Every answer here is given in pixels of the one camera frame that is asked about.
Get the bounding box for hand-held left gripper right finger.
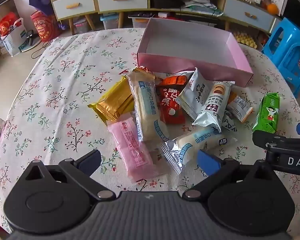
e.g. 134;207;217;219
184;149;275;200

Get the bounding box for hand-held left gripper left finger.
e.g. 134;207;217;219
22;149;117;202

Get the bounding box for clear white bread packet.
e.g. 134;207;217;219
125;70;170;143
161;126;238;174

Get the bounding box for green snack packet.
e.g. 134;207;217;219
252;92;281;134

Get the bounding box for silver black snack packet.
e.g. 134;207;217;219
221;110;238;133

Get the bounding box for orange white barcode packet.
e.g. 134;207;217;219
226;92;254;123

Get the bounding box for pink snack packet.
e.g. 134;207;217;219
107;114;165;183

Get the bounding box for white cookie packet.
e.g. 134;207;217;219
192;81;235;133

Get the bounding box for gold snack packet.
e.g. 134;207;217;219
88;76;135;125

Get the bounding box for red snack packet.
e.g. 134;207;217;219
159;75;189;90
156;86;187;124

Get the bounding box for white blue snack packet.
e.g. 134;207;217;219
175;67;214;119

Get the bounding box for orange foil snack packet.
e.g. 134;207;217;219
120;66;153;77

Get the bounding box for pink cardboard box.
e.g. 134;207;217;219
136;17;254;88

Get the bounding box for floral tablecloth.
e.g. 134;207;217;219
0;27;300;233

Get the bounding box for blue plastic stool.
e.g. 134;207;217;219
261;17;300;94

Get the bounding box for yellow egg tray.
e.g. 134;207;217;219
234;31;258;48

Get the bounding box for orange fruit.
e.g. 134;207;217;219
267;3;280;15

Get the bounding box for white drawer under pink cloth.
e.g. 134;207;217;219
225;0;275;32

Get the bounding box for clear storage box pink contents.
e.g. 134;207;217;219
74;17;89;34

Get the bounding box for black handheld device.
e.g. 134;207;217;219
25;30;34;46

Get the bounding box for clear storage box blue lid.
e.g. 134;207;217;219
100;14;119;30

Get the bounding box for white shopping bag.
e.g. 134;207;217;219
0;17;28;57

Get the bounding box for red round bag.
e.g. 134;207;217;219
30;10;62;42

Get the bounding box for clear storage box black lid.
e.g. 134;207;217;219
129;15;150;28

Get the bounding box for red gift bag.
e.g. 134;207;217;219
0;12;19;37

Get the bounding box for white drawer with keyhole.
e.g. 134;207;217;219
52;0;96;20

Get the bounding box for black floor cable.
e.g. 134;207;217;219
31;34;55;59

